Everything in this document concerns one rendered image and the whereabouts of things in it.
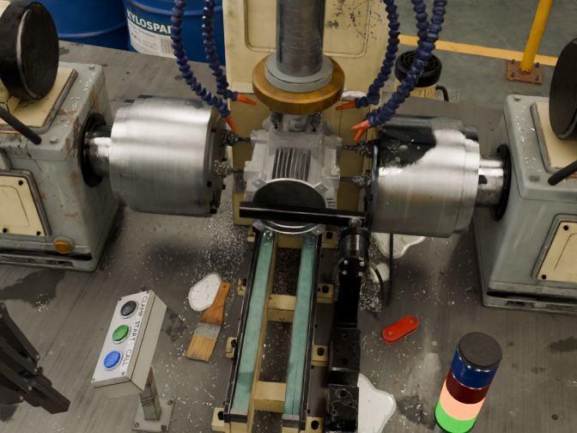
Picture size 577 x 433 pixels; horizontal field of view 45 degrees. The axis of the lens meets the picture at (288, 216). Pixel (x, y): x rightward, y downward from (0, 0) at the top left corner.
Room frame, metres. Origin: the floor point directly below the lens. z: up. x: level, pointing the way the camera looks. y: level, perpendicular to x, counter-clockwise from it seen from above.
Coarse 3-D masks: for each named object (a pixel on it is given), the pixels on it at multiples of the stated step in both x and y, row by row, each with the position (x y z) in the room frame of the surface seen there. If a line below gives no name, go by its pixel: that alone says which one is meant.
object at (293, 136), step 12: (300, 120) 1.14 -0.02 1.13; (276, 132) 1.08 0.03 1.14; (288, 132) 1.07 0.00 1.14; (300, 132) 1.08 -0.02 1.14; (312, 132) 1.08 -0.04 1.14; (276, 144) 1.08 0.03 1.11; (288, 144) 1.07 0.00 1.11; (300, 144) 1.07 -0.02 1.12; (312, 144) 1.07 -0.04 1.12; (312, 156) 1.07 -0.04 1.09
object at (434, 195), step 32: (384, 128) 1.07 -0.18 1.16; (416, 128) 1.07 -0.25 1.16; (448, 128) 1.08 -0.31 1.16; (384, 160) 1.01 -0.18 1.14; (416, 160) 1.00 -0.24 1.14; (448, 160) 1.00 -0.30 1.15; (480, 160) 1.07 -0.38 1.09; (384, 192) 0.97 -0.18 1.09; (416, 192) 0.96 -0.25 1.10; (448, 192) 0.96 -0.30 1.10; (480, 192) 1.01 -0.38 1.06; (384, 224) 0.96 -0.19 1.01; (416, 224) 0.95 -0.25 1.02; (448, 224) 0.94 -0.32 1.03
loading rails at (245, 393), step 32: (256, 256) 0.94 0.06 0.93; (320, 256) 0.95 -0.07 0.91; (256, 288) 0.86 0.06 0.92; (320, 288) 0.94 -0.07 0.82; (256, 320) 0.78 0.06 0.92; (288, 320) 0.86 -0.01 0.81; (256, 352) 0.71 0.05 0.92; (320, 352) 0.77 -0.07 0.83; (256, 384) 0.69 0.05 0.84; (288, 384) 0.65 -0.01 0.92; (224, 416) 0.58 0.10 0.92; (288, 416) 0.58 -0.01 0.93
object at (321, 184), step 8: (264, 120) 1.19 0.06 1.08; (264, 128) 1.18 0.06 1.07; (328, 128) 1.17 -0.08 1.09; (256, 176) 1.01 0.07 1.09; (264, 176) 1.01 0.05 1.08; (320, 176) 1.01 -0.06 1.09; (256, 184) 1.00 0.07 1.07; (320, 184) 0.99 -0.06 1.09; (328, 184) 1.00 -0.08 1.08; (320, 192) 0.99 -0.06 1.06; (256, 224) 1.00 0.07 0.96; (320, 232) 0.99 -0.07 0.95
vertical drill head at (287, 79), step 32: (288, 0) 1.09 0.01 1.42; (320, 0) 1.10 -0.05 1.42; (288, 32) 1.09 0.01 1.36; (320, 32) 1.11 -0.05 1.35; (256, 64) 1.16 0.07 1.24; (288, 64) 1.09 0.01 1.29; (320, 64) 1.11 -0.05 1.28; (256, 96) 1.09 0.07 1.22; (288, 96) 1.06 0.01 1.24; (320, 96) 1.06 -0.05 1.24
